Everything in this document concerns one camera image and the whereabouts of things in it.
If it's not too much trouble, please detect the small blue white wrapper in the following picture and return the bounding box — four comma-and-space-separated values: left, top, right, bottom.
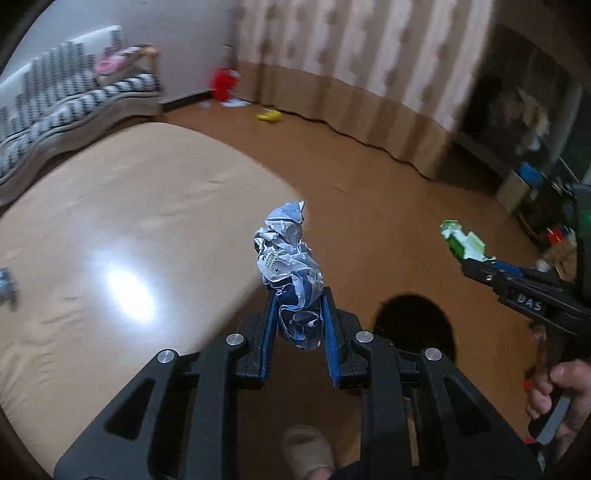
0, 268, 19, 310

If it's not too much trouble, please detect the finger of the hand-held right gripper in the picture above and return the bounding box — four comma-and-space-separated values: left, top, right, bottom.
462, 258, 508, 297
488, 260, 525, 280

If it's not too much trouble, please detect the red bag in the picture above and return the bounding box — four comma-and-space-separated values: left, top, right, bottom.
211, 67, 241, 102

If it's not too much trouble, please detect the beige slipper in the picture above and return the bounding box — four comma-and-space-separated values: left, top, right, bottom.
281, 425, 336, 480

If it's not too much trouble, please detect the cardboard box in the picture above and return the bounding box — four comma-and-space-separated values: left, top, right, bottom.
496, 170, 532, 213

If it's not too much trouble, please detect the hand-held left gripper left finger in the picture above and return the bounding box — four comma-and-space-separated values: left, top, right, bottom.
54, 290, 280, 480

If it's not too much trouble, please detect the wooden sofa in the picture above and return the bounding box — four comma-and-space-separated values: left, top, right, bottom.
0, 42, 164, 204

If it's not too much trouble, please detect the black trash bin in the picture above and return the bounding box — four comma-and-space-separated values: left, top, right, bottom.
375, 292, 456, 365

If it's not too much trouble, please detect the green silver-lined carton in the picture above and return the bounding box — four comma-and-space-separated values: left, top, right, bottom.
440, 220, 497, 265

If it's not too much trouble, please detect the dark cabinet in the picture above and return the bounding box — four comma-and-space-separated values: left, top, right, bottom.
455, 23, 591, 259

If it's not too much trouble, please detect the silver blue wrapper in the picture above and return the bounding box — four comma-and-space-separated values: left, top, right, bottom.
252, 200, 325, 352

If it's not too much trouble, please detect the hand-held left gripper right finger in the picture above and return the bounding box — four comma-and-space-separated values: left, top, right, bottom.
321, 287, 543, 480

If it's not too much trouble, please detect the person's right hand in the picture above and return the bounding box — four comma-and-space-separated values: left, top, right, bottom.
525, 357, 591, 462

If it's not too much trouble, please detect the blue box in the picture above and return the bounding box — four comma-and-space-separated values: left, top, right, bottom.
517, 161, 544, 185

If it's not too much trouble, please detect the striped beige curtain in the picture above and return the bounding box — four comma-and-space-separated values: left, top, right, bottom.
231, 0, 497, 182

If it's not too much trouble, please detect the pink cloth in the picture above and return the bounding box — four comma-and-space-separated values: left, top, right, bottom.
95, 46, 139, 77

